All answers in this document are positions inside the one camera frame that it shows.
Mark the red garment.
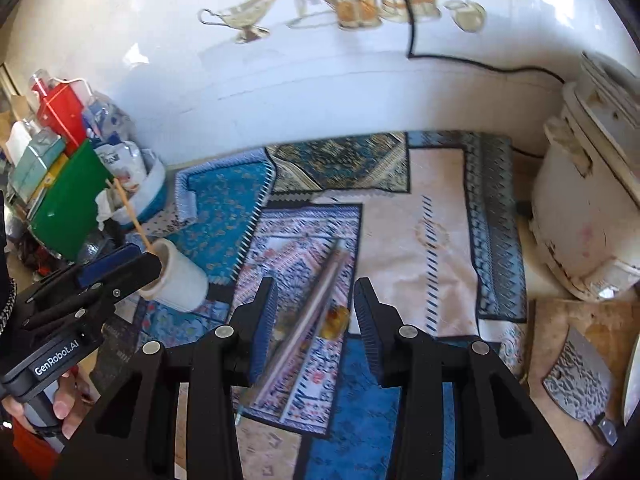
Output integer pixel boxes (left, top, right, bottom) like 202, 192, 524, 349
0, 417, 61, 480

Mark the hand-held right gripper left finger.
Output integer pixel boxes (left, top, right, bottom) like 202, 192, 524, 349
52, 276, 279, 480

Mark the light wooden chopstick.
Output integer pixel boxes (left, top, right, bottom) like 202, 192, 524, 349
106, 177, 154, 254

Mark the person's left hand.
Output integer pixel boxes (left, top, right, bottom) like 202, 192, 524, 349
51, 374, 84, 438

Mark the steel cleaver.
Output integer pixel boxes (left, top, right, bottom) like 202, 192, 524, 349
542, 325, 621, 447

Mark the small amber object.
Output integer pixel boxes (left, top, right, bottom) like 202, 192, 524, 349
322, 306, 351, 340

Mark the white printed plastic bag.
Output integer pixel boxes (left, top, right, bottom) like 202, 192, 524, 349
89, 91, 147, 192

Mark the white and blue bowl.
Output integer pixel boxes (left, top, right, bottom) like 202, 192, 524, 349
99, 150, 169, 227

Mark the pink chopstick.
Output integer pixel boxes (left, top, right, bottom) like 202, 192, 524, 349
249, 247, 351, 407

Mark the wooden cutting board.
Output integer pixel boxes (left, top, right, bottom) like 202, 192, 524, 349
525, 297, 640, 461

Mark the white plastic bottle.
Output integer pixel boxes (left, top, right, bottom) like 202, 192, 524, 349
7, 119, 40, 167

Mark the white plate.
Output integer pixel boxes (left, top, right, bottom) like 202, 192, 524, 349
622, 330, 640, 428

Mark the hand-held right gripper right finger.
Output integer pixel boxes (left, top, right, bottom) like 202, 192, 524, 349
352, 277, 578, 480

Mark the white chopstick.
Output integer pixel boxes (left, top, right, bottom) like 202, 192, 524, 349
272, 239, 342, 356

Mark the patterned patchwork tablecloth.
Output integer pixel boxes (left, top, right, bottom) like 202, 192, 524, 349
90, 131, 528, 480

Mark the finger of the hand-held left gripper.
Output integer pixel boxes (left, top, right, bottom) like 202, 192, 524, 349
19, 253, 166, 335
27, 242, 144, 307

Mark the black power cable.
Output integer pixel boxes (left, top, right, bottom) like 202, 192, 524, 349
372, 0, 568, 86

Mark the white cup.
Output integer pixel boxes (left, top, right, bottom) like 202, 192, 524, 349
137, 238, 210, 313

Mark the white rice cooker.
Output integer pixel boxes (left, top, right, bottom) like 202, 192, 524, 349
529, 50, 640, 303

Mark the teal box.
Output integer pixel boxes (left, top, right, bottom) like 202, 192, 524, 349
10, 135, 67, 206

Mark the red box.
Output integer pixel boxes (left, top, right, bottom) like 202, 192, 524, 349
37, 82, 89, 154

